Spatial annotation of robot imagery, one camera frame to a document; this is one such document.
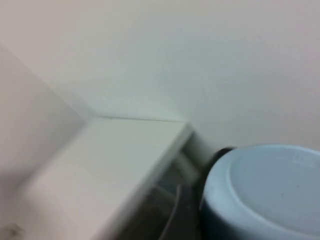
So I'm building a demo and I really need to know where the light blue plastic cup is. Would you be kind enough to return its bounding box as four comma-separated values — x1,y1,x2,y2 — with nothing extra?
199,143,320,240

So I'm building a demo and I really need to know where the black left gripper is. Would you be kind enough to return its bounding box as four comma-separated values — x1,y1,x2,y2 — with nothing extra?
174,146,236,240

